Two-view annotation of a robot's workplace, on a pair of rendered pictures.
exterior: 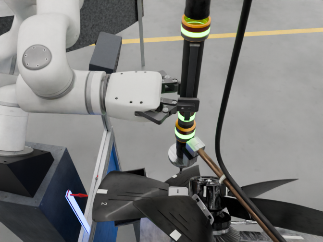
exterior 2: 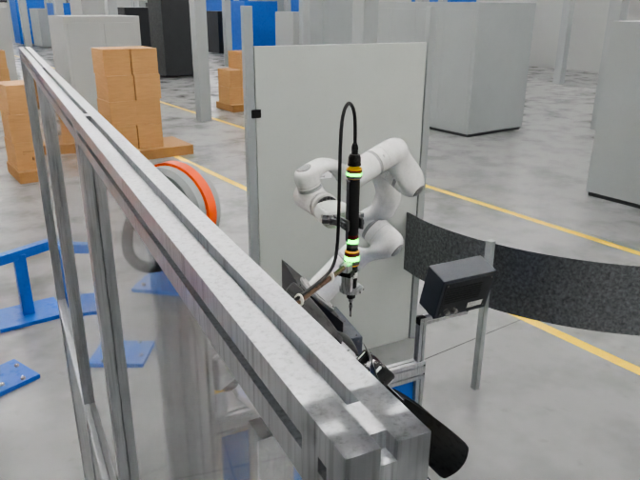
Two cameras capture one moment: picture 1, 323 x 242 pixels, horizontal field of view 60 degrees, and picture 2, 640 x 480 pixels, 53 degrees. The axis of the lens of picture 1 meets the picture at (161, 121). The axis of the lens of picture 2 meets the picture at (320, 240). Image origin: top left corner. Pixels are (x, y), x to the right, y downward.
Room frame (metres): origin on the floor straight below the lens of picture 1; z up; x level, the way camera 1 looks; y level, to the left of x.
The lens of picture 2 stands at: (-0.53, -1.48, 2.21)
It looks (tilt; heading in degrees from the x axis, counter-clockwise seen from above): 20 degrees down; 61
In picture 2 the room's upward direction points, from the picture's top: straight up
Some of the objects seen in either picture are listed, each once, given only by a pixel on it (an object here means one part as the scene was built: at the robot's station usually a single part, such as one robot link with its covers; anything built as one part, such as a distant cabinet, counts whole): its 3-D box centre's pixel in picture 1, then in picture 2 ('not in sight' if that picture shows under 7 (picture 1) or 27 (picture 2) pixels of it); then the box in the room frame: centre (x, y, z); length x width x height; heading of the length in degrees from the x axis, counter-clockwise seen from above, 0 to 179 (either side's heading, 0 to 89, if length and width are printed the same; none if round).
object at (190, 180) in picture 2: not in sight; (176, 207); (-0.23, -0.43, 1.88); 0.17 x 0.15 x 0.16; 87
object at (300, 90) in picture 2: not in sight; (342, 197); (1.42, 1.70, 1.10); 1.21 x 0.05 x 2.20; 177
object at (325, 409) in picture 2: not in sight; (110, 476); (-0.33, -0.01, 1.02); 2.60 x 0.04 x 2.05; 87
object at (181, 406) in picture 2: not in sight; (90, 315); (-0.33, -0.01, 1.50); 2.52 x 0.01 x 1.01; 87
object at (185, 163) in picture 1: (186, 147); (350, 276); (0.38, -0.06, 1.48); 0.09 x 0.07 x 0.10; 32
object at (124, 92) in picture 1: (131, 94); (333, 212); (0.39, 0.06, 1.64); 0.11 x 0.10 x 0.07; 87
